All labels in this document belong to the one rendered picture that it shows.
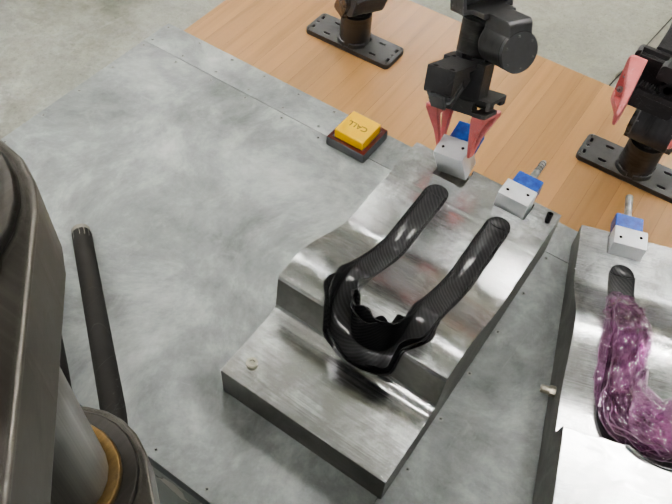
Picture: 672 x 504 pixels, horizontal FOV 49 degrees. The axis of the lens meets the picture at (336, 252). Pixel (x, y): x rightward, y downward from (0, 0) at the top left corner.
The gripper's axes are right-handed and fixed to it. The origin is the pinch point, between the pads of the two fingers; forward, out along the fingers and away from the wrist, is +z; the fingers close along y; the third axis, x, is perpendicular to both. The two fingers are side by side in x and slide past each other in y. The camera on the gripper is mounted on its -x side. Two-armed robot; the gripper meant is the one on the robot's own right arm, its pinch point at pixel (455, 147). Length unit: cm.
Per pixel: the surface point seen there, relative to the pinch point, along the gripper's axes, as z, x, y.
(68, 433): -12, -84, 17
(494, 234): 9.6, -3.9, 10.7
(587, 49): 21, 193, -34
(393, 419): 24.2, -34.0, 13.5
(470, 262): 12.2, -10.0, 10.2
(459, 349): 14.3, -27.6, 17.5
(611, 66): 24, 190, -23
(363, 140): 5.9, 4.0, -18.7
